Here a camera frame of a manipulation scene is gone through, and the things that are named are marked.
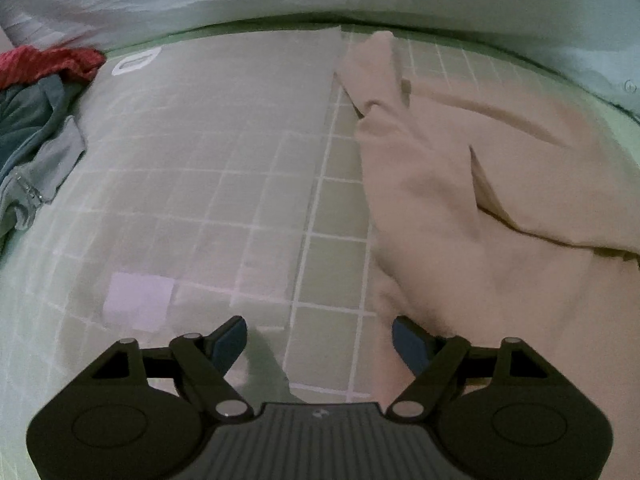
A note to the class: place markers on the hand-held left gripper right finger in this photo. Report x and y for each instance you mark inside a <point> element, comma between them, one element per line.
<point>410,346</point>

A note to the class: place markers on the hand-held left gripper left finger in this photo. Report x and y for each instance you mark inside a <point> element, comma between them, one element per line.
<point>230,344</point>

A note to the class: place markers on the beige garment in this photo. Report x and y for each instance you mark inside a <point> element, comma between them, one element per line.
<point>450,210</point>

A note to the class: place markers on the green grid mat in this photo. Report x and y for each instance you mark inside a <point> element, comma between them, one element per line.
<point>340,320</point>

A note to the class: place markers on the large white tape patch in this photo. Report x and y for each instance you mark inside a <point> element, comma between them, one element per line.
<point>137,305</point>

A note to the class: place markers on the blue denim jeans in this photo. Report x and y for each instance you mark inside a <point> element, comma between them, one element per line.
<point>30,125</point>

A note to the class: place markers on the white paper tag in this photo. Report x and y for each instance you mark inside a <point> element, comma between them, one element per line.
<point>120,67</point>

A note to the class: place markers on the red garment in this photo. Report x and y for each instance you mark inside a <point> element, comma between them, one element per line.
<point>45,62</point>

